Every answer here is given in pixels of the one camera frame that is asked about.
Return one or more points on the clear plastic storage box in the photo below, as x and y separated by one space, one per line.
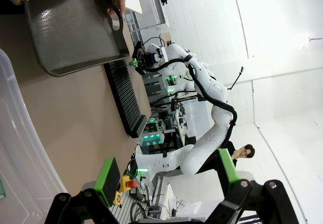
22 138

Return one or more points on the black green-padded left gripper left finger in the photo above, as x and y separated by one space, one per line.
109 178

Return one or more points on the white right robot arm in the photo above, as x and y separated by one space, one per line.
209 87

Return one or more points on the black plastic tray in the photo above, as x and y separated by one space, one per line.
75 32

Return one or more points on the ceiling mounted fixture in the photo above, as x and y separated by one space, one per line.
315 39

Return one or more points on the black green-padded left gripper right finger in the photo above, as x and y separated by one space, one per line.
228 168

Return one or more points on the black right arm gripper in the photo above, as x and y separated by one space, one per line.
149 58

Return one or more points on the bystander in black shirt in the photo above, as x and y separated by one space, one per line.
239 154

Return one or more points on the black slotted PCB rack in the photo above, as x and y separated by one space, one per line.
123 95

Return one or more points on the cluttered background workbench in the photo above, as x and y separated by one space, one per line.
166 123

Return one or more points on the black camera pole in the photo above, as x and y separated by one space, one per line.
235 79

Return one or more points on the yellow emergency stop button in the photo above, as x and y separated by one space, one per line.
127 182

